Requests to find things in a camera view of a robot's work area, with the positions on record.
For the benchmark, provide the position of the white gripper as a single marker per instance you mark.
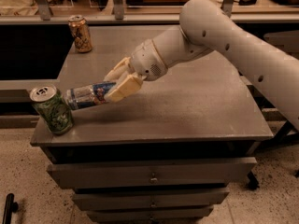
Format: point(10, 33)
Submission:
point(146, 61)

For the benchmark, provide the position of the grey metal railing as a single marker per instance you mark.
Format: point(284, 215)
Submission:
point(139, 11)

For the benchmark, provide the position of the green soda can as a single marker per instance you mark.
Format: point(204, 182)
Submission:
point(50, 105)

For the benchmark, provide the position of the black caster wheel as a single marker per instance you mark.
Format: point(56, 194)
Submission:
point(253, 182)

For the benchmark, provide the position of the blue silver redbull can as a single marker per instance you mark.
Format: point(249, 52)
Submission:
point(88, 96)

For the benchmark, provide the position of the gold brown can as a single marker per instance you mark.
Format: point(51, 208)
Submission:
point(80, 31)

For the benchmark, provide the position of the grey drawer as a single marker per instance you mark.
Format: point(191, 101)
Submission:
point(153, 199)
point(122, 174)
point(150, 214)

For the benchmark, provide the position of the middle grey drawer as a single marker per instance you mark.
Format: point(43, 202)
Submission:
point(153, 199)

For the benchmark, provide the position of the bottom grey drawer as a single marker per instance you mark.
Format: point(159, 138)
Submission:
point(150, 214)

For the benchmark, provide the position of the grey drawer cabinet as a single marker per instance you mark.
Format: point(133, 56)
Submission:
point(198, 110)

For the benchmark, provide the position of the top grey drawer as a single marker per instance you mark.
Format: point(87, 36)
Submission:
point(122, 174)

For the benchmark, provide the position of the black handle on floor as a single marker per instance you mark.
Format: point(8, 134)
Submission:
point(10, 207)

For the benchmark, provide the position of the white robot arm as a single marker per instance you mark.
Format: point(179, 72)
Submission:
point(203, 27)

